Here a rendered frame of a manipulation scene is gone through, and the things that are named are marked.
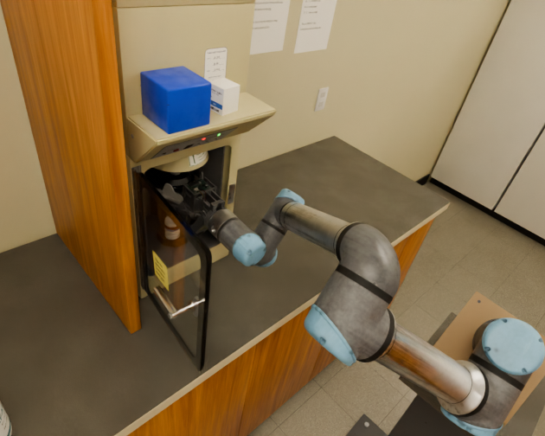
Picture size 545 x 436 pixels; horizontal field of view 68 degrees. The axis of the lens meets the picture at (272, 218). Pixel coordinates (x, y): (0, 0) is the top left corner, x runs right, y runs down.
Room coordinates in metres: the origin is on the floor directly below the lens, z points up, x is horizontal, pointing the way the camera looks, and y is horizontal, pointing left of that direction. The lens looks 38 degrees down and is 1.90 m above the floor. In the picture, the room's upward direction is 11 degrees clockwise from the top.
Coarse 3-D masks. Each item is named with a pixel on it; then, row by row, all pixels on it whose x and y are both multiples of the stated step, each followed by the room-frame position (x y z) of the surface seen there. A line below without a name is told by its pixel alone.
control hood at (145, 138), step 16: (240, 96) 0.95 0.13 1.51; (240, 112) 0.85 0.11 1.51; (256, 112) 0.87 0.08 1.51; (272, 112) 0.90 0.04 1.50; (128, 128) 0.74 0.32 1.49; (144, 128) 0.70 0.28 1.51; (160, 128) 0.72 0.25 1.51; (208, 128) 0.76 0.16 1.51; (224, 128) 0.80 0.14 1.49; (240, 128) 0.88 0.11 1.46; (144, 144) 0.69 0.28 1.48; (160, 144) 0.68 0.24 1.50; (144, 160) 0.73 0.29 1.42
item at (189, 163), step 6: (192, 156) 0.90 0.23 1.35; (198, 156) 0.91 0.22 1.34; (204, 156) 0.93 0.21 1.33; (174, 162) 0.87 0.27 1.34; (180, 162) 0.87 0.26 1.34; (186, 162) 0.88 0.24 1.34; (192, 162) 0.89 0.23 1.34; (198, 162) 0.90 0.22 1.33; (204, 162) 0.92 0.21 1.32; (156, 168) 0.86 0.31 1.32; (162, 168) 0.86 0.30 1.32; (168, 168) 0.86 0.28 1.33; (174, 168) 0.86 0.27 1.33; (180, 168) 0.87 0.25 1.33; (186, 168) 0.87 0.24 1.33; (192, 168) 0.88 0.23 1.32
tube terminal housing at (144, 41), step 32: (128, 32) 0.75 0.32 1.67; (160, 32) 0.80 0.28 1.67; (192, 32) 0.86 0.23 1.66; (224, 32) 0.92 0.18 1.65; (128, 64) 0.75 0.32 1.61; (160, 64) 0.80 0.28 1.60; (192, 64) 0.86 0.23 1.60; (128, 96) 0.75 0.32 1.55; (128, 160) 0.74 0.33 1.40; (160, 160) 0.80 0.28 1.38; (224, 160) 0.98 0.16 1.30; (224, 192) 0.99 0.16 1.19; (224, 256) 0.97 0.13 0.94
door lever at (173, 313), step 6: (156, 288) 0.57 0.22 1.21; (156, 294) 0.56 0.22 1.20; (162, 294) 0.56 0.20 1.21; (162, 300) 0.54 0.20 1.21; (168, 300) 0.54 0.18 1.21; (168, 306) 0.53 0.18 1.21; (174, 306) 0.53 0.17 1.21; (186, 306) 0.54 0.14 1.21; (192, 306) 0.54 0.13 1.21; (168, 312) 0.52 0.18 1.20; (174, 312) 0.52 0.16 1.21; (180, 312) 0.52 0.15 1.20; (174, 318) 0.51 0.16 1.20
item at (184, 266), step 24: (144, 192) 0.70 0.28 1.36; (144, 216) 0.71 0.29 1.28; (168, 216) 0.62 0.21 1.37; (144, 240) 0.71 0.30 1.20; (168, 240) 0.62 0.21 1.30; (192, 240) 0.55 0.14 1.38; (168, 264) 0.63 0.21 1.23; (192, 264) 0.55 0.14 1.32; (192, 288) 0.55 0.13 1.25; (192, 312) 0.55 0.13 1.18; (192, 336) 0.54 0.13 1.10; (192, 360) 0.54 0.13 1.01
